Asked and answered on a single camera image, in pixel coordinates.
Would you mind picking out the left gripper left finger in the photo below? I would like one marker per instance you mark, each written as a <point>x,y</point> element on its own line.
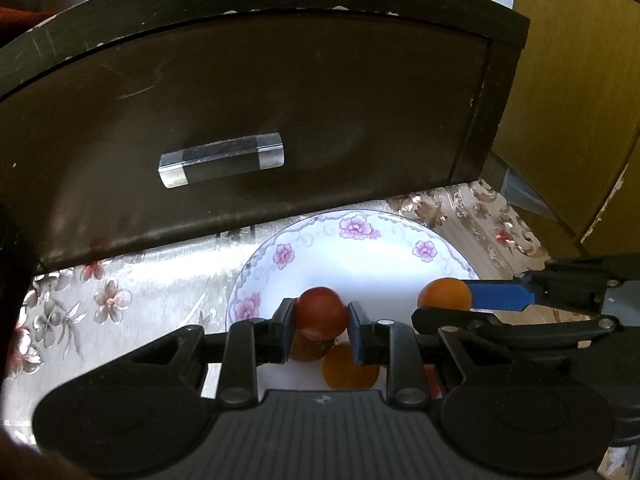
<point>248,345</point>

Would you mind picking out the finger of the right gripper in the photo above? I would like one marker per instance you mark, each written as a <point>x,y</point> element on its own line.
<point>574,292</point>
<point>428,321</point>

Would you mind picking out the white floral porcelain plate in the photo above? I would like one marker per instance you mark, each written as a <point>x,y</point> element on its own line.
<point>380,260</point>

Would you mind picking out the orange mandarin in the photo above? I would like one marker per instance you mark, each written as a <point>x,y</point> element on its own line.
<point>307,350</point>
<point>446,293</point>
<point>341,372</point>

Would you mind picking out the brown wooden cabinet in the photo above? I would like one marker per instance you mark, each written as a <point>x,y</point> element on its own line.
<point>571,126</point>

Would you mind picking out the dark wooden nightstand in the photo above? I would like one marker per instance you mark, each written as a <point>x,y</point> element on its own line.
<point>371,98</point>

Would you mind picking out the silver black drawer handle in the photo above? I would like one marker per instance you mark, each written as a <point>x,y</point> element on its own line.
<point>221,159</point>

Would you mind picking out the oval red tomato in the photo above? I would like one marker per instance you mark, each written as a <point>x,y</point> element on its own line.
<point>432,381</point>

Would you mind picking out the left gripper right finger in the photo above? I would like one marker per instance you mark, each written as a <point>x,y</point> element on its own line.
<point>391,345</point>

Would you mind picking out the small round red tomato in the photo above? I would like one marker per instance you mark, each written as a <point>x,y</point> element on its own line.
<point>320,314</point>

